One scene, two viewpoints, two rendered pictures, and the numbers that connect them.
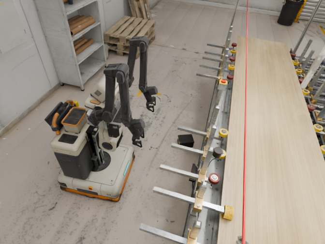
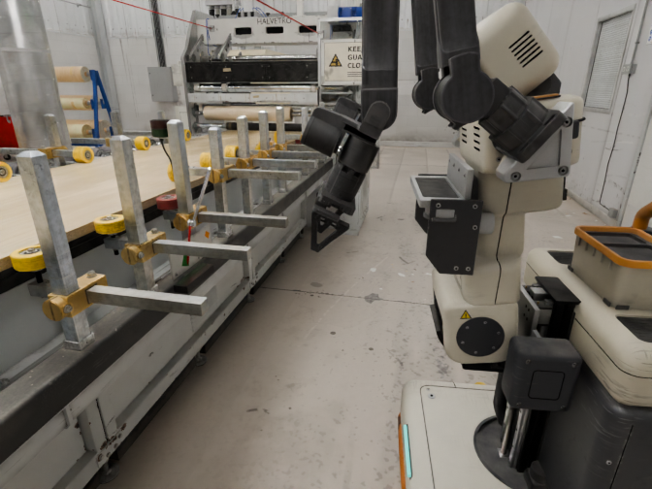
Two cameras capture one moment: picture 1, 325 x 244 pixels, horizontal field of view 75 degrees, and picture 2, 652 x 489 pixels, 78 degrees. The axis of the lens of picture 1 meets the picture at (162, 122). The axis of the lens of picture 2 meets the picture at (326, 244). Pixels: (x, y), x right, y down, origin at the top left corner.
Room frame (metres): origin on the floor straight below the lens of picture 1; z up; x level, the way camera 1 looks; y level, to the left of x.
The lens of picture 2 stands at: (2.19, 0.09, 1.25)
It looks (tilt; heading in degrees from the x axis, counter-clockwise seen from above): 21 degrees down; 179
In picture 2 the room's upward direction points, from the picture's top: straight up
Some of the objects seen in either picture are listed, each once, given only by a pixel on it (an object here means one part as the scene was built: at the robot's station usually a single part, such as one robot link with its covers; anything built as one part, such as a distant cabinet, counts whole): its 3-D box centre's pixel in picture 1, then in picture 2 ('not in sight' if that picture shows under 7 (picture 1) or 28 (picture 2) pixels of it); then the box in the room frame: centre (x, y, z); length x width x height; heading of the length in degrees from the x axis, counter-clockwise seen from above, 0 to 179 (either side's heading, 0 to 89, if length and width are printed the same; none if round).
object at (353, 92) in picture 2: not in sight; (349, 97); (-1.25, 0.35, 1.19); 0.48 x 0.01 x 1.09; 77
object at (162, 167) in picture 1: (186, 174); (224, 218); (0.90, -0.22, 0.84); 0.43 x 0.03 x 0.04; 77
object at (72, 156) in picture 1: (84, 141); (585, 366); (1.36, 0.77, 0.59); 0.55 x 0.34 x 0.83; 172
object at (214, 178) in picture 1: (213, 181); (170, 211); (0.86, -0.41, 0.85); 0.08 x 0.08 x 0.11
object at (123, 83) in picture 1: (125, 98); not in sight; (1.07, 0.25, 1.41); 0.11 x 0.06 x 0.43; 172
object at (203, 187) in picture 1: (197, 202); (220, 191); (0.67, -0.28, 0.88); 0.04 x 0.04 x 0.48; 77
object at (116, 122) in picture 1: (117, 117); (448, 207); (1.31, 0.39, 0.99); 0.28 x 0.16 x 0.22; 172
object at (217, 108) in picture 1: (212, 126); (59, 266); (1.40, -0.46, 0.90); 0.04 x 0.04 x 0.48; 77
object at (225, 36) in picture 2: not in sight; (280, 122); (-1.78, -0.26, 0.95); 1.65 x 0.70 x 1.90; 77
